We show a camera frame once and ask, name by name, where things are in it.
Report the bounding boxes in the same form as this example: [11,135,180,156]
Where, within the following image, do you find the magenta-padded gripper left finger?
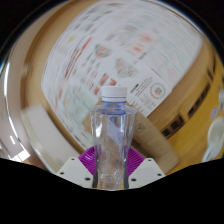
[54,146,98,189]

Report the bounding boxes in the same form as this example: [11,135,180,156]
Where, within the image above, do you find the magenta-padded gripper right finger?
[124,146,166,190]

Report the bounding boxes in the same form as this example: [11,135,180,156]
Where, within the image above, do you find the clear white-capped water bottle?
[90,85,138,191]

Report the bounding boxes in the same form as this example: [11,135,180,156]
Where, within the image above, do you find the large printed wall poster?
[40,2,204,151]

